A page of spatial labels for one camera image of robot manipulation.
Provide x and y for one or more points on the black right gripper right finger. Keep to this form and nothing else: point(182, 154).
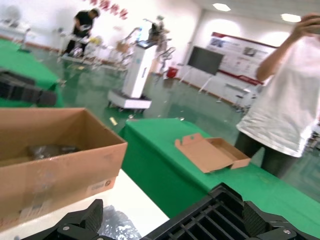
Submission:
point(260, 222)

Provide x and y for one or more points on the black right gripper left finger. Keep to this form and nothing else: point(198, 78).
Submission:
point(75, 225)

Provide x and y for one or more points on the translucent dark antistatic bag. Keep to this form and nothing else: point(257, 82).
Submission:
point(117, 222)

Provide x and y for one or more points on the black slotted container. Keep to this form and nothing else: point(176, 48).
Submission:
point(212, 220)

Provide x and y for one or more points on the large open brown cardboard box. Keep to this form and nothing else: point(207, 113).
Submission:
point(62, 170)

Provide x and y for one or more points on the flat unfolded small cardboard box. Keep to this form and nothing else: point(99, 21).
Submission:
point(207, 155)

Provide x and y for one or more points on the red box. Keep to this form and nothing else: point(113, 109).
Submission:
point(173, 72)

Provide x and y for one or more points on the crinkled silver antistatic bag bundle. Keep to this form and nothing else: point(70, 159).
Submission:
point(50, 150)

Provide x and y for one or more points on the green tablecloth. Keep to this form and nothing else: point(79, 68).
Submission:
point(175, 180)
point(22, 62)

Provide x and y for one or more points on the person in white t-shirt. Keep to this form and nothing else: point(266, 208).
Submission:
point(287, 100)

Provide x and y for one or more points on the white desk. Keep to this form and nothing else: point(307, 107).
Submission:
point(240, 92)

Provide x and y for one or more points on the black foam blocks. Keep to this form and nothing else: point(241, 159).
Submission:
point(25, 92)

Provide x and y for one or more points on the white tower mobile robot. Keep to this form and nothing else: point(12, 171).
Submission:
point(140, 70)

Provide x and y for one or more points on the black screen on stand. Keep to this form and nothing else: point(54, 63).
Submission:
point(205, 60)

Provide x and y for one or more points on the person in black clothes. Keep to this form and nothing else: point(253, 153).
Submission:
point(80, 25)

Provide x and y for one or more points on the ceiling light panel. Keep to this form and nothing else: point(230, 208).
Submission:
point(291, 18)
point(221, 7)

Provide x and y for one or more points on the wall poster with red stripe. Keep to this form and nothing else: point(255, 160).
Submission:
point(245, 57)

